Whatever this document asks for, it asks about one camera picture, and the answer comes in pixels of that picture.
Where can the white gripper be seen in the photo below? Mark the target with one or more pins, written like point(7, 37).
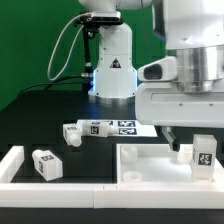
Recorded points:
point(161, 104)

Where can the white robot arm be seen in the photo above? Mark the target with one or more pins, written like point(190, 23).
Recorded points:
point(186, 87)

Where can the white marker sheet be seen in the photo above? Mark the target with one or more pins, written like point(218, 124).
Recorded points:
point(130, 128)

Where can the white U-shaped fence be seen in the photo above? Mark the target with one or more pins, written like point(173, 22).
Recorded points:
point(65, 195)

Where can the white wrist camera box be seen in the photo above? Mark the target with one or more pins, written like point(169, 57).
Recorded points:
point(159, 71)

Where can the black camera on stand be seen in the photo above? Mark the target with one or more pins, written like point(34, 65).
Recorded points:
point(91, 23)

